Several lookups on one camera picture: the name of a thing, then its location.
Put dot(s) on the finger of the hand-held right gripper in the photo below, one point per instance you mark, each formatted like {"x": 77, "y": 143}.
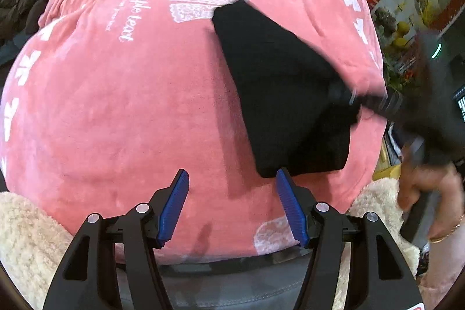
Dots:
{"x": 359, "y": 99}

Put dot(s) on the person's right hand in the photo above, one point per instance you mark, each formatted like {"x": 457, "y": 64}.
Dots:
{"x": 445, "y": 193}

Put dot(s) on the pink printed blanket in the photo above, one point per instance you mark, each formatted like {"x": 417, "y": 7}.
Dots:
{"x": 127, "y": 114}

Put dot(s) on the plant with yellow fruits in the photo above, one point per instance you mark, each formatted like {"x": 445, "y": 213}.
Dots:
{"x": 394, "y": 41}

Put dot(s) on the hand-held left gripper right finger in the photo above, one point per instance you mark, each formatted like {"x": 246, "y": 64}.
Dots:
{"x": 290, "y": 208}

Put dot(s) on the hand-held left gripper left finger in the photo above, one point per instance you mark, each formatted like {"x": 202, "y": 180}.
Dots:
{"x": 173, "y": 208}

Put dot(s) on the dark monitor screen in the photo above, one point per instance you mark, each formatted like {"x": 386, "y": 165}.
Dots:
{"x": 459, "y": 103}

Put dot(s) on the person's right forearm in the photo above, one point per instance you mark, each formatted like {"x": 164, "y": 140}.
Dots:
{"x": 441, "y": 273}

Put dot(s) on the cream fluffy blanket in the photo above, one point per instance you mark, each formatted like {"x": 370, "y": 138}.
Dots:
{"x": 25, "y": 241}

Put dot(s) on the black small garment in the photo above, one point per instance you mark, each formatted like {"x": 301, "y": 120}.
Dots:
{"x": 287, "y": 88}

